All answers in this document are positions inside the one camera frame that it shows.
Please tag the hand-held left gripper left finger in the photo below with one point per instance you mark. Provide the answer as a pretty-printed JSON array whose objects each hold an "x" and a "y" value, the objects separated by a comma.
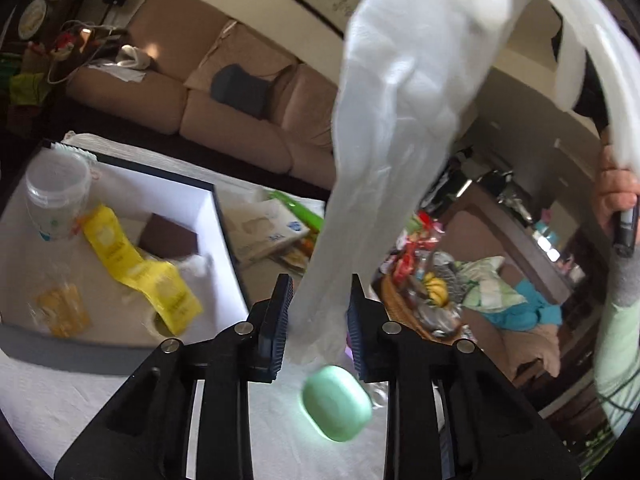
[{"x": 279, "y": 320}]

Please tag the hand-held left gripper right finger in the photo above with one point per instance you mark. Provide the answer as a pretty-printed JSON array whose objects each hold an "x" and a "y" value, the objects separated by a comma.
[{"x": 356, "y": 325}]

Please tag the black box with white interior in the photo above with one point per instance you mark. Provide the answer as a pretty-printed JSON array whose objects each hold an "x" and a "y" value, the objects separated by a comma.
[{"x": 165, "y": 192}]

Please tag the white disposable glove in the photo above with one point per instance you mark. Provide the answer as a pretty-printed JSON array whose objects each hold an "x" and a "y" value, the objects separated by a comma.
[{"x": 395, "y": 110}]

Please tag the person's right forearm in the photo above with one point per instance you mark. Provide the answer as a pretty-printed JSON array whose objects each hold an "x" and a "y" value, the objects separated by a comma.
[{"x": 620, "y": 340}]

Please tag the person's right hand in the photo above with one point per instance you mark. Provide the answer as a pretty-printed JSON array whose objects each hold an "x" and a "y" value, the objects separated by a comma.
[{"x": 612, "y": 190}]

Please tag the wicker basket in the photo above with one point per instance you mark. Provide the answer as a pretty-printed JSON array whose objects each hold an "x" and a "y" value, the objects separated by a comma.
[{"x": 400, "y": 305}]

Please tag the mint green earbuds case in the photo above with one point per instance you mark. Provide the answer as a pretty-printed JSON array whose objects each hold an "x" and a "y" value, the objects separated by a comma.
[{"x": 335, "y": 402}]

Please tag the pile of red snack packets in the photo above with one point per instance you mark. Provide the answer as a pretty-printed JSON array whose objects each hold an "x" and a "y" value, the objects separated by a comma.
[{"x": 407, "y": 260}]

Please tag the dark wooden sideboard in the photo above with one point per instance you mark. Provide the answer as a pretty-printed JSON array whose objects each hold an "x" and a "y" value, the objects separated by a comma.
[{"x": 540, "y": 240}]

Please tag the bunch of bananas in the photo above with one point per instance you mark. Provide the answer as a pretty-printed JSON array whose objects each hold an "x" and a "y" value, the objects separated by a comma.
[{"x": 435, "y": 287}]

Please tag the white glove dispenser box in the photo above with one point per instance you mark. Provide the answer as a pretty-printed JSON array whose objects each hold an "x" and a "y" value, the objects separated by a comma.
[{"x": 260, "y": 230}]

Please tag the crumpled white tissue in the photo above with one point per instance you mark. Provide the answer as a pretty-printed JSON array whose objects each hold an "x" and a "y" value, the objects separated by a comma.
[{"x": 195, "y": 266}]

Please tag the green plastic tube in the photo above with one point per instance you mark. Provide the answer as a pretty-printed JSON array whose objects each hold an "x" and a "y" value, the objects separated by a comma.
[{"x": 300, "y": 212}]

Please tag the teal cloth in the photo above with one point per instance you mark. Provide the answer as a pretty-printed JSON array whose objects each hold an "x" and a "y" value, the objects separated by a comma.
[{"x": 530, "y": 310}]

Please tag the light green garment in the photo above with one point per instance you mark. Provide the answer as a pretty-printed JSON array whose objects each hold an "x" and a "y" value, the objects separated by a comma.
[{"x": 487, "y": 285}]

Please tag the dark brown wallet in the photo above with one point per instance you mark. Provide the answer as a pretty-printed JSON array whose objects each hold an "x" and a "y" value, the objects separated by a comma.
[{"x": 167, "y": 237}]

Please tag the brown fabric sofa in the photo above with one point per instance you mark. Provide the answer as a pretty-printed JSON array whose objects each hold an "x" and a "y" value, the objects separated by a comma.
[
  {"x": 165, "y": 25},
  {"x": 520, "y": 355}
]

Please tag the yellow packet strip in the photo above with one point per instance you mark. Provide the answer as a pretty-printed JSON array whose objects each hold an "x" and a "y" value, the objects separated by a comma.
[{"x": 120, "y": 250}]

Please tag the clear bag of yellow packets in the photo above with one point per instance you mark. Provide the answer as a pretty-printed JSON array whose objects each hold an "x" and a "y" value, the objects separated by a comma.
[{"x": 62, "y": 307}]

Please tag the tan throw pillow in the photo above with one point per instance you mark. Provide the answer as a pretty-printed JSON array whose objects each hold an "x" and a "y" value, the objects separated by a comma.
[
  {"x": 225, "y": 45},
  {"x": 312, "y": 105}
]

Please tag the dark grey cushion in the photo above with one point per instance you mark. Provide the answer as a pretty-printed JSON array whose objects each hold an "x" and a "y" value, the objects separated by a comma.
[{"x": 240, "y": 90}]

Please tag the white striped tablecloth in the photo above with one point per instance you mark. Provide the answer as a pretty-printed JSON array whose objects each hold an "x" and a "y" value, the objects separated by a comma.
[{"x": 50, "y": 410}]

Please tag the clear plastic jar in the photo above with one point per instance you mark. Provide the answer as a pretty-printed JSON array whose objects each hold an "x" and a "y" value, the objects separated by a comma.
[{"x": 55, "y": 200}]

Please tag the white cloth bundle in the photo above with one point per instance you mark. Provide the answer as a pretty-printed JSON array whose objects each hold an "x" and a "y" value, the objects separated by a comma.
[{"x": 132, "y": 57}]

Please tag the lime green cloth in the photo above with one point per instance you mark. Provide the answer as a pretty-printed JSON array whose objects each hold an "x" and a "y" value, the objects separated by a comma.
[{"x": 25, "y": 87}]

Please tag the round white clock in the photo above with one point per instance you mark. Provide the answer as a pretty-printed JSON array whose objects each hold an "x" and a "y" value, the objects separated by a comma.
[{"x": 32, "y": 20}]

